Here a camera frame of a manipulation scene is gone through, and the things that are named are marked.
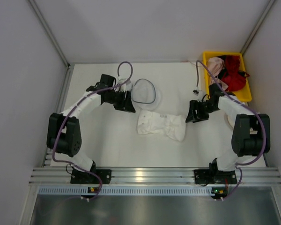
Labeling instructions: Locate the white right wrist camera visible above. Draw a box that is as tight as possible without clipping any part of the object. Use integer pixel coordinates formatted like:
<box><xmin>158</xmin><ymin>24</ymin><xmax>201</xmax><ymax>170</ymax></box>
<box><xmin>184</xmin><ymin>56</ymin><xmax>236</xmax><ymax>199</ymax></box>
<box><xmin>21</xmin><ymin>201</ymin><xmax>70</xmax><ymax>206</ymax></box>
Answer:
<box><xmin>192</xmin><ymin>87</ymin><xmax>206</xmax><ymax>101</ymax></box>

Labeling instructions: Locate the beige round laundry bag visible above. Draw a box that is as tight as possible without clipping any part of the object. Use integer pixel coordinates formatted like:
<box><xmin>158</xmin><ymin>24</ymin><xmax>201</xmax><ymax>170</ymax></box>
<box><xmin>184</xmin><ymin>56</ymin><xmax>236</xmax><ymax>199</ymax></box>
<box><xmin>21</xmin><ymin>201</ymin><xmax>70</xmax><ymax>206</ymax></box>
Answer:
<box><xmin>224</xmin><ymin>113</ymin><xmax>235</xmax><ymax>131</ymax></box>

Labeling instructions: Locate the red bra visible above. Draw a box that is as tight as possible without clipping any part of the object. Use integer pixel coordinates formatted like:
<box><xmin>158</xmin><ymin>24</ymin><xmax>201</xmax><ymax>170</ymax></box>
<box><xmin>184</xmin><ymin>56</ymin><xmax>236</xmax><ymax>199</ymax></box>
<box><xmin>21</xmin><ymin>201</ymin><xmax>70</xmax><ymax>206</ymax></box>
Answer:
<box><xmin>218</xmin><ymin>55</ymin><xmax>250</xmax><ymax>92</ymax></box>

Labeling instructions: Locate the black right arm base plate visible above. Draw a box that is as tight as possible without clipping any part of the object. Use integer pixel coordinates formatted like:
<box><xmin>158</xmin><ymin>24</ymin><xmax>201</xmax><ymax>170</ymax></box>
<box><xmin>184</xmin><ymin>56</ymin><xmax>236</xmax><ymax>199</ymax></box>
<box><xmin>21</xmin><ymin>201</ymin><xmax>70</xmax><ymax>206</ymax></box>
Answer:
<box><xmin>194</xmin><ymin>169</ymin><xmax>237</xmax><ymax>186</ymax></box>

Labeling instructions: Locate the perforated cable duct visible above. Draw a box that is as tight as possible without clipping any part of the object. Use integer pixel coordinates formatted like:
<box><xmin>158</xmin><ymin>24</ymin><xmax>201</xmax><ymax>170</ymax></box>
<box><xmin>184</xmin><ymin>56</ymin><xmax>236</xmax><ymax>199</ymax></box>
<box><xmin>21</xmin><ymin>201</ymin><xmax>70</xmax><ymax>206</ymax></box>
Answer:
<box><xmin>38</xmin><ymin>186</ymin><xmax>226</xmax><ymax>196</ymax></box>

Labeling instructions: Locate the aluminium frame rail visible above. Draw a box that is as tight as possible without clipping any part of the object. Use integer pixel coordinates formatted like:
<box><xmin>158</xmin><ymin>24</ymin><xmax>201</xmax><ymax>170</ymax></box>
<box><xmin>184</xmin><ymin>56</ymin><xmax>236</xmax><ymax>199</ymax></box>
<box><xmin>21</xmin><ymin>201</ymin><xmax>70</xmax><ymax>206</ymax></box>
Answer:
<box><xmin>29</xmin><ymin>167</ymin><xmax>281</xmax><ymax>187</ymax></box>

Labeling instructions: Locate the yellow plastic bin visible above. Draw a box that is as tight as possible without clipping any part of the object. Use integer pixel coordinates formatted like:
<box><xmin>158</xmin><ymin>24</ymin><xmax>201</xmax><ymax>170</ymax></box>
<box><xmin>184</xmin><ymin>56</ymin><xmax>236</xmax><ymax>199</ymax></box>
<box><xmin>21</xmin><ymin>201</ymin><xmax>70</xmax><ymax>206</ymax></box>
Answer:
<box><xmin>203</xmin><ymin>51</ymin><xmax>252</xmax><ymax>103</ymax></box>

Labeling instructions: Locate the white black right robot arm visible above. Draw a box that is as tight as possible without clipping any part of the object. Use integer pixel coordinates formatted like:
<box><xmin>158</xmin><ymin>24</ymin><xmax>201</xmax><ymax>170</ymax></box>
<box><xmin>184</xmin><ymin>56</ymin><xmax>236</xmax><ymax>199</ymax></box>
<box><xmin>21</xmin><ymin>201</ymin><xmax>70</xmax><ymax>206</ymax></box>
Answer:
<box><xmin>185</xmin><ymin>84</ymin><xmax>271</xmax><ymax>172</ymax></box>

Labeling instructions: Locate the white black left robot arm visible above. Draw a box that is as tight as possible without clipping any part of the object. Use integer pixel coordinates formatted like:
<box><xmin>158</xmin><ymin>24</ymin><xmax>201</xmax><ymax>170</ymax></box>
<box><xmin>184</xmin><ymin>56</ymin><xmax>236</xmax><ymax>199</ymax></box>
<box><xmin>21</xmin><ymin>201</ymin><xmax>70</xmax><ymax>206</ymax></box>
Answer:
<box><xmin>46</xmin><ymin>74</ymin><xmax>136</xmax><ymax>173</ymax></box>

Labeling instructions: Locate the white mesh laundry bag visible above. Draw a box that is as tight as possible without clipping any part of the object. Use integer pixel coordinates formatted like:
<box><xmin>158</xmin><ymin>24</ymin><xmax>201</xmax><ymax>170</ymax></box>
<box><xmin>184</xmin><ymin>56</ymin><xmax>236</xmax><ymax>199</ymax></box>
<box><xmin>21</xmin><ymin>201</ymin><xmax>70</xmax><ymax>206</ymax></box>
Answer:
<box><xmin>131</xmin><ymin>79</ymin><xmax>162</xmax><ymax>111</ymax></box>

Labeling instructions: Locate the pink bra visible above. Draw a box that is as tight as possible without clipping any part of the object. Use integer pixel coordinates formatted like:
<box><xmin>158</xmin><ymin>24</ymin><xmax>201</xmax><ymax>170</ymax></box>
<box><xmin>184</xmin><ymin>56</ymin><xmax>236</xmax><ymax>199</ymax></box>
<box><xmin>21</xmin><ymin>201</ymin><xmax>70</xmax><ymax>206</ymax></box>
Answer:
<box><xmin>207</xmin><ymin>57</ymin><xmax>228</xmax><ymax>90</ymax></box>

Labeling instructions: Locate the white bra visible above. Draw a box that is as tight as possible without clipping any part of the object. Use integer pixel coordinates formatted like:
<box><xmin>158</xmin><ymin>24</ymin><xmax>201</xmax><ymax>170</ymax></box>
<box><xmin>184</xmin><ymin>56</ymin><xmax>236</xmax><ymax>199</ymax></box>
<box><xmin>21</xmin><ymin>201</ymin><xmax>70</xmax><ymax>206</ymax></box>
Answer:
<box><xmin>137</xmin><ymin>110</ymin><xmax>186</xmax><ymax>142</ymax></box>

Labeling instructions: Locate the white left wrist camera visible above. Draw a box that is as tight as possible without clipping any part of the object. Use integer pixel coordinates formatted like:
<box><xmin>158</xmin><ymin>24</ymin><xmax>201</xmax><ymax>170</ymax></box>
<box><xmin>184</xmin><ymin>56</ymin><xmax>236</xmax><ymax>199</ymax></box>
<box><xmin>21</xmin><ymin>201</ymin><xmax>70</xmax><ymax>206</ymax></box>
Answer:
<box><xmin>117</xmin><ymin>76</ymin><xmax>133</xmax><ymax>92</ymax></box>

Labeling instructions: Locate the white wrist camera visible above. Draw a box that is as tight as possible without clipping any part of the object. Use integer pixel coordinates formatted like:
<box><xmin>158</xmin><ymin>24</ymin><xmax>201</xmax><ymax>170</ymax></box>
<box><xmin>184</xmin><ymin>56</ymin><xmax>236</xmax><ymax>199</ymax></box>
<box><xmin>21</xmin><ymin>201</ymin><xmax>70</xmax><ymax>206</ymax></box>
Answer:
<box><xmin>192</xmin><ymin>87</ymin><xmax>206</xmax><ymax>101</ymax></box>
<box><xmin>117</xmin><ymin>76</ymin><xmax>133</xmax><ymax>92</ymax></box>

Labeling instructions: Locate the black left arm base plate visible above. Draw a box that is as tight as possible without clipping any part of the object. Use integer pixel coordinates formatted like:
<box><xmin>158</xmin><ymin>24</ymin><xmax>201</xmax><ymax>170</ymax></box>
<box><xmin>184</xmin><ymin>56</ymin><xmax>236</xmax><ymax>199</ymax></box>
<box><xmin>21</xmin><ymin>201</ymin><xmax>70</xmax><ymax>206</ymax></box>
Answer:
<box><xmin>70</xmin><ymin>169</ymin><xmax>112</xmax><ymax>184</ymax></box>

